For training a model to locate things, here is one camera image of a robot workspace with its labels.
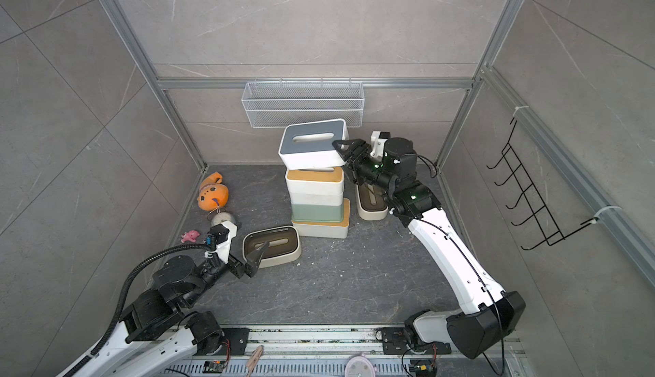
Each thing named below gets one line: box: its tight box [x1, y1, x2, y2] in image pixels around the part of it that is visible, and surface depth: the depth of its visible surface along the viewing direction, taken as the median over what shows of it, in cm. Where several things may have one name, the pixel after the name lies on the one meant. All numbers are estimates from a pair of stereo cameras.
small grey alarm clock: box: [210, 211, 236, 227], surface depth 98 cm
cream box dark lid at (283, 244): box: [242, 225, 302, 269], surface depth 91 cm
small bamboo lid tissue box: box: [289, 192, 344, 207], surface depth 83 cm
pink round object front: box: [344, 355, 377, 377], surface depth 69 cm
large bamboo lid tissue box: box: [291, 197, 351, 239], surface depth 92 cm
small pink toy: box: [180, 229, 200, 244], surface depth 96 cm
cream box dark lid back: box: [355, 183, 389, 221], surface depth 100 cm
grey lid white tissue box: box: [278, 118, 349, 170], surface depth 67 cm
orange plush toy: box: [197, 172, 230, 211], surface depth 100 cm
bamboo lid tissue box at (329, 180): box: [284, 166, 345, 195], surface depth 77 cm
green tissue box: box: [290, 203, 344, 223], surface depth 91 cm
